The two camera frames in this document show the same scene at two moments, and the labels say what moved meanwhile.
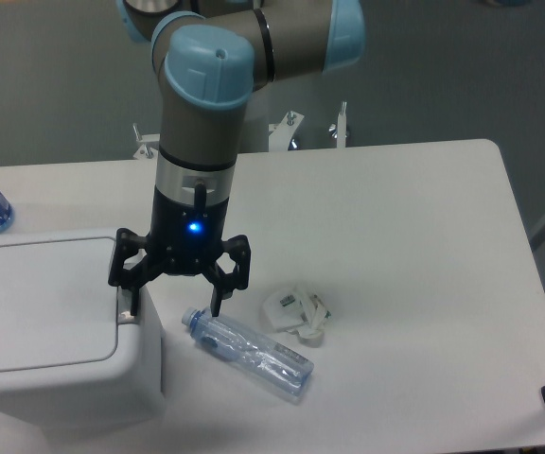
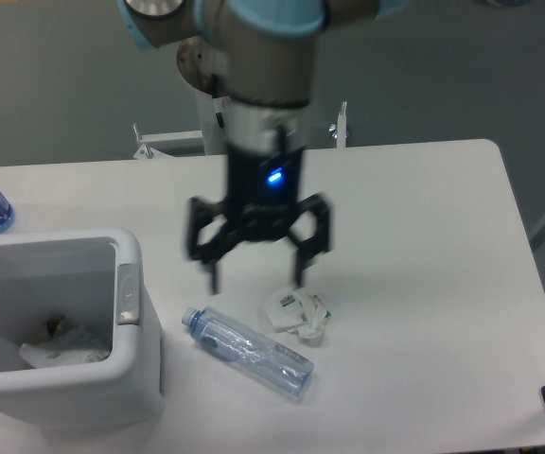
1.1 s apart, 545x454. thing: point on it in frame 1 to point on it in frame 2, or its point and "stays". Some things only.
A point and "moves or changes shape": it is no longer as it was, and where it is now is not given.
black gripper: x=185 y=240 to x=263 y=189
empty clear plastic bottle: x=253 y=352 stays
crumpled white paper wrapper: x=296 y=311 stays
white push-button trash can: x=52 y=342 moves or changes shape
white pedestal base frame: x=282 y=135 stays
